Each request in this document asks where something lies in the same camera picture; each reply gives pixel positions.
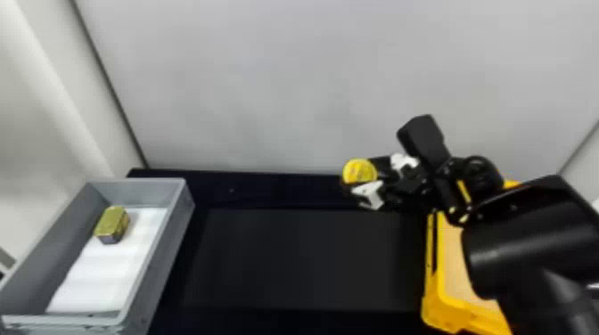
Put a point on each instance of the grey crate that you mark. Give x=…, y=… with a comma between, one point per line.
x=42, y=276

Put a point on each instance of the yellow tray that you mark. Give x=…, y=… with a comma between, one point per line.
x=449, y=280

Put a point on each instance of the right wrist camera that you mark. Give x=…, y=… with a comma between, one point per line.
x=423, y=138

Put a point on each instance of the black mat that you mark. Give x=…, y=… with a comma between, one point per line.
x=299, y=257

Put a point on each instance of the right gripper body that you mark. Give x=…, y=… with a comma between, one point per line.
x=412, y=187

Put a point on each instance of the white foam pad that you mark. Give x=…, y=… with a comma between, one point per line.
x=100, y=276

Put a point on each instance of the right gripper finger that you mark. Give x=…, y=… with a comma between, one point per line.
x=402, y=162
x=370, y=194

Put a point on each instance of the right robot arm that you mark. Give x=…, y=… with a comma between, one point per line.
x=538, y=243

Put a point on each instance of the yellow can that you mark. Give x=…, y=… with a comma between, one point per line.
x=358, y=170

